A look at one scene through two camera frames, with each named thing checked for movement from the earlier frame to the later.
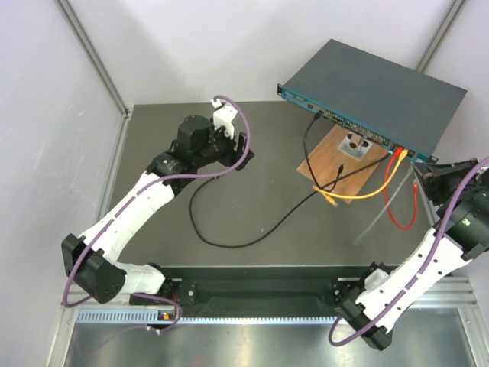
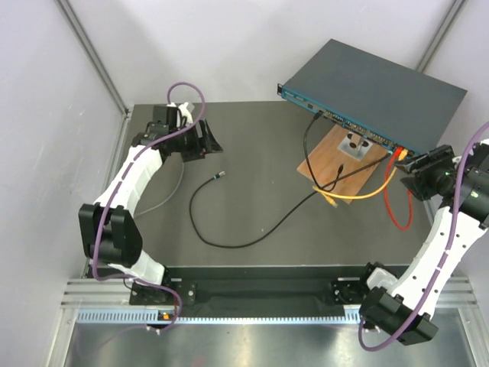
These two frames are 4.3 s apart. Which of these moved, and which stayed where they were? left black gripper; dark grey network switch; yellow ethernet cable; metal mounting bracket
Moved: left black gripper
Stayed: yellow ethernet cable; metal mounting bracket; dark grey network switch
